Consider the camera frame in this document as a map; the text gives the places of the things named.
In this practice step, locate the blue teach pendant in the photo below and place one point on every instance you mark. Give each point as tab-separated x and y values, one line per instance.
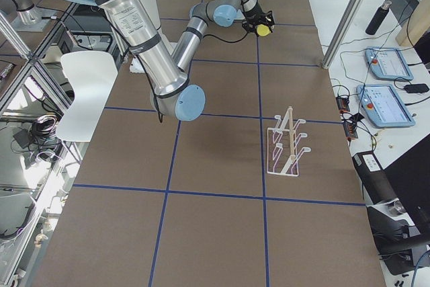
383	106
388	64

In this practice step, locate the black monitor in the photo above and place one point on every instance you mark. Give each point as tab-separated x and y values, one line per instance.
409	178

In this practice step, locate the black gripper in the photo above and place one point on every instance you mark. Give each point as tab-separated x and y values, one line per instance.
254	13

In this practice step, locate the black power adapter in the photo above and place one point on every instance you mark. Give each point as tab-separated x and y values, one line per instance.
416	88

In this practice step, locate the black labelled box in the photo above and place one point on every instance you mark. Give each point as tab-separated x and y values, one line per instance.
373	177

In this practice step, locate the far blue teach pendant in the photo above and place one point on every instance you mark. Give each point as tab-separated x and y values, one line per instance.
388	64

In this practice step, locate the near blue teach pendant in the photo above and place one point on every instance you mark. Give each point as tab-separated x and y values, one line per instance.
383	106

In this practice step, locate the yellow plastic cup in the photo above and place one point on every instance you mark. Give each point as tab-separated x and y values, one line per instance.
262	30

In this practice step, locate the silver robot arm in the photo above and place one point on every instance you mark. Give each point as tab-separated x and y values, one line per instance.
137	21

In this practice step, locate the white wire cup rack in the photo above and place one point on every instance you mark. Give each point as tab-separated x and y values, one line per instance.
284	152

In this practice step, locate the aluminium frame post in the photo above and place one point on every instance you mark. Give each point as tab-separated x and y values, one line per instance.
340	32

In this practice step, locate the white plastic chair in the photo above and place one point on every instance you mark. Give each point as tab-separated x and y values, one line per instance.
91	75

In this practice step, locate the black water bottle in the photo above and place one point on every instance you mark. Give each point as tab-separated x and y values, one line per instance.
378	18

